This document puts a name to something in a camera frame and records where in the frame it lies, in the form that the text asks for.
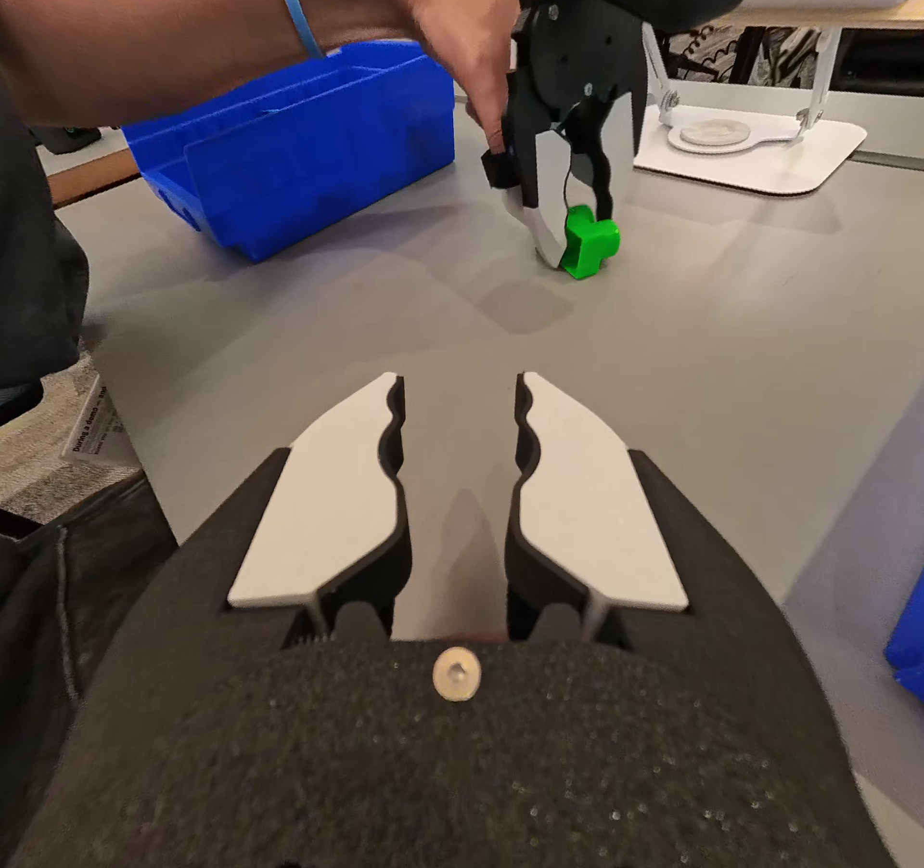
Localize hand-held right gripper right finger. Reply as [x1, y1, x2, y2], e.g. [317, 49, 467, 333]
[504, 371, 691, 641]

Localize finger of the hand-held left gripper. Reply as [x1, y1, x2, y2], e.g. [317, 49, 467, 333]
[565, 90, 647, 222]
[504, 128, 575, 271]

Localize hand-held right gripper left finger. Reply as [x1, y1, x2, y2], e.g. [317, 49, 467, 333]
[227, 371, 414, 639]

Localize green two-stud block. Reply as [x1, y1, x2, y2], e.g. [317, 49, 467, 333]
[559, 205, 622, 280]

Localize blue plastic bin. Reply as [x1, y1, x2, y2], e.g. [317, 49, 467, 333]
[123, 41, 457, 264]
[884, 579, 924, 703]

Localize person's left forearm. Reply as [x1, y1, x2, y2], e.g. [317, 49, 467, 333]
[0, 0, 434, 129]

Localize grey desk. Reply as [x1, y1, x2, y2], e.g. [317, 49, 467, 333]
[54, 81, 924, 868]

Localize person's left hand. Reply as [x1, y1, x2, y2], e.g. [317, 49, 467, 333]
[411, 0, 537, 155]

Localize printed paper sheet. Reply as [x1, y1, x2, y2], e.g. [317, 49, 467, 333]
[72, 376, 120, 459]

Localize blue wristband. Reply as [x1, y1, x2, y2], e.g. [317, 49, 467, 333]
[269, 0, 327, 60]

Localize person's dark clothing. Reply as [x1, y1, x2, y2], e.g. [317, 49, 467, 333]
[0, 81, 181, 868]

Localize wood-edged side table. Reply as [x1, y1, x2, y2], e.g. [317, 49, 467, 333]
[43, 128, 141, 208]

